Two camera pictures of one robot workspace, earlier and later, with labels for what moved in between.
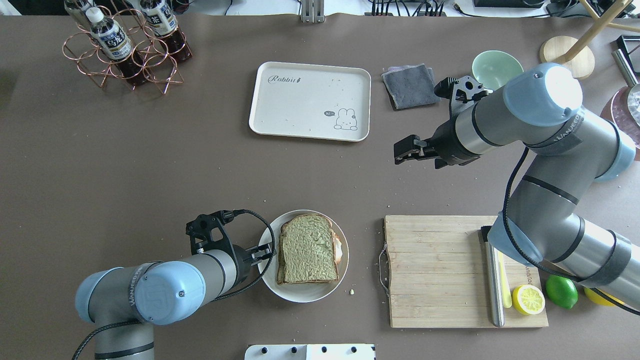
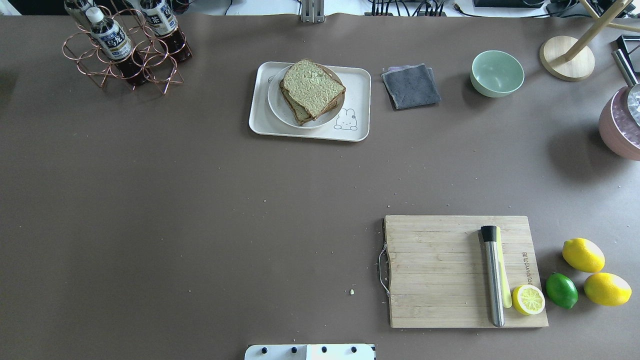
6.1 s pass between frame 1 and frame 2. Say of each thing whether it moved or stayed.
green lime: stayed
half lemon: stayed
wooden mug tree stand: stayed
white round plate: moved
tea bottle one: stayed
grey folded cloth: stayed
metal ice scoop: stayed
